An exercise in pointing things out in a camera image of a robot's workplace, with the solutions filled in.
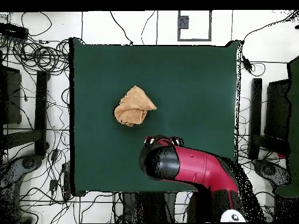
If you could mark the tan terry towel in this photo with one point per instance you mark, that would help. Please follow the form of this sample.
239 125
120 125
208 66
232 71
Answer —
134 107

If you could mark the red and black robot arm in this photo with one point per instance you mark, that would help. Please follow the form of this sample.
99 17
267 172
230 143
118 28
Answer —
198 165

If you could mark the black flat box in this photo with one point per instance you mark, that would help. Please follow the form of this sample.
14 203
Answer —
12 98

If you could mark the dark green table cloth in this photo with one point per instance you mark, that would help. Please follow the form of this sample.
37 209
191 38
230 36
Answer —
105 70

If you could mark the black stand behind table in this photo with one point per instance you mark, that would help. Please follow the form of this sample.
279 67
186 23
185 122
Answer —
151 207

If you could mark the black power strip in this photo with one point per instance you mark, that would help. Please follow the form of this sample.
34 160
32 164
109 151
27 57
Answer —
67 184

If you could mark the grey floor outlet box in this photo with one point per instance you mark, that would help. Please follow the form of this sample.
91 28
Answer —
183 22

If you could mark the black stand base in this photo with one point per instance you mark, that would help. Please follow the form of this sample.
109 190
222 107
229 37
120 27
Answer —
256 105
40 105

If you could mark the small black power adapter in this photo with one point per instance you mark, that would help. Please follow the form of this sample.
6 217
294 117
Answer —
53 185

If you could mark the black upright panel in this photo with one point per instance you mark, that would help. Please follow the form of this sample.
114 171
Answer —
276 107

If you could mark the green cloth on side table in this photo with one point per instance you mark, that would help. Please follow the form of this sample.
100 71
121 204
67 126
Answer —
294 116

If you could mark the black long device box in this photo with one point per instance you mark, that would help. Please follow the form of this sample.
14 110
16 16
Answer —
12 31

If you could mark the dark grey square floor frame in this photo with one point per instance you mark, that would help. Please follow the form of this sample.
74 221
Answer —
193 40

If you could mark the grey pedestal foot with caster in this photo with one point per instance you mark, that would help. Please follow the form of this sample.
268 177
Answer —
271 171
14 172

